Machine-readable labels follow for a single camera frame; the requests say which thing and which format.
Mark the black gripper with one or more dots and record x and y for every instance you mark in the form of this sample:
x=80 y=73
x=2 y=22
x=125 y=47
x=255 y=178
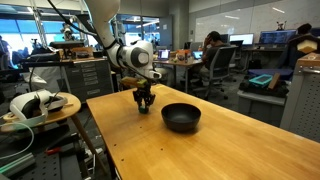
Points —
x=144 y=92

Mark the green block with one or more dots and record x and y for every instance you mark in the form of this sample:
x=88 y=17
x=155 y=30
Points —
x=144 y=109

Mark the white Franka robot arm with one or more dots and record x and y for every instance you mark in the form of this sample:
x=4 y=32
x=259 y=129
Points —
x=138 y=58

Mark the black bowl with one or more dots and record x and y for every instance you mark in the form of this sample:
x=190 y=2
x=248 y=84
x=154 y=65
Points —
x=181 y=116

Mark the wooden office desk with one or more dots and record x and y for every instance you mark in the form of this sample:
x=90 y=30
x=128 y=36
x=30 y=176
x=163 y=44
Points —
x=176 y=63

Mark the open laptop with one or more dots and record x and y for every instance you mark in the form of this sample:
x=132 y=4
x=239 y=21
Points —
x=197 y=55
x=163 y=54

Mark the grey drawer cabinet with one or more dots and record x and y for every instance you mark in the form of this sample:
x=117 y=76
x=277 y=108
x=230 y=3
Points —
x=88 y=80

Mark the round wooden side table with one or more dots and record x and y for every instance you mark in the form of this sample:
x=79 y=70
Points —
x=68 y=110

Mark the grey office chair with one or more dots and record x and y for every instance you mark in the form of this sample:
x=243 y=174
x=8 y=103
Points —
x=221 y=66

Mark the seated person dark shirt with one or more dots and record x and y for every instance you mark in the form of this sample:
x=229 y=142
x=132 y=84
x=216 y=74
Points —
x=215 y=50

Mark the black bag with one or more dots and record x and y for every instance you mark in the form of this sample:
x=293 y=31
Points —
x=253 y=90

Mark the white VR headset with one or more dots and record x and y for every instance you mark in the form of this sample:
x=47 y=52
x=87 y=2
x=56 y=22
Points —
x=33 y=105

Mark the grey plastic storage bin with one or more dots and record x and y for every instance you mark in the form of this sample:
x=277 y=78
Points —
x=261 y=106

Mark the teal flat box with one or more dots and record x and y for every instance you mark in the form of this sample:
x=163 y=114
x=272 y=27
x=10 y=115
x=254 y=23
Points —
x=260 y=80

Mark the black perforated breadboard table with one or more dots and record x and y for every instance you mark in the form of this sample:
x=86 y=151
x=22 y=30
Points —
x=43 y=166

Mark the brown cardboard piece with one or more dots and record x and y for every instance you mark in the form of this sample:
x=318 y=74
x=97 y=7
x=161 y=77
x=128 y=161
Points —
x=274 y=81

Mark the aluminium extrusion bar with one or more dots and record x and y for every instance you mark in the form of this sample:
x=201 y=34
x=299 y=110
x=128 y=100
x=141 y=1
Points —
x=16 y=165

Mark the wide desktop monitor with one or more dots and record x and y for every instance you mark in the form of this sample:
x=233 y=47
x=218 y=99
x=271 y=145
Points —
x=277 y=36

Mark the grey tool cabinet wooden top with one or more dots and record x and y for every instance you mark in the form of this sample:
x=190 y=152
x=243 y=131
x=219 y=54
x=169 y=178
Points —
x=305 y=100

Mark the open cardboard box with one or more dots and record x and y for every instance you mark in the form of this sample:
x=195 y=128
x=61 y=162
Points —
x=306 y=46

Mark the beige wrist camera box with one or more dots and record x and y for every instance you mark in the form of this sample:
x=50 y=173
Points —
x=132 y=81

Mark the black stereo camera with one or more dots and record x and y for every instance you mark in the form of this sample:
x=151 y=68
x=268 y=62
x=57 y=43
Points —
x=66 y=44

